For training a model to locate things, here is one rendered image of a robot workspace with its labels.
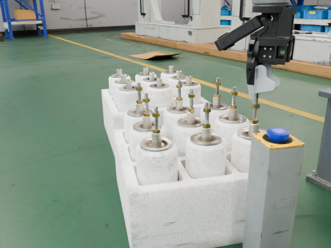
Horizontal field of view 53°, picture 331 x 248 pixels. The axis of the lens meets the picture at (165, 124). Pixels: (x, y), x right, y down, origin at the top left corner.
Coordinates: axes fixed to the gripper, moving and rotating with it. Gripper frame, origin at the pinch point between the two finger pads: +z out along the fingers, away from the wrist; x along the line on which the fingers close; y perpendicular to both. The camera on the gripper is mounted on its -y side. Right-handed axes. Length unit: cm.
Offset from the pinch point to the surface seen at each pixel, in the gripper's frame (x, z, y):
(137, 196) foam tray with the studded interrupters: -26.3, 17.2, -14.5
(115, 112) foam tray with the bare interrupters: 13, 16, -54
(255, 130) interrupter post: -0.8, 7.8, 1.6
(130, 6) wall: 527, -13, -441
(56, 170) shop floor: -6, 34, -66
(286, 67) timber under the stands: 215, 32, -39
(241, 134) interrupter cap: -1.8, 9.0, -1.5
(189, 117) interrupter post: -1.2, 7.4, -15.9
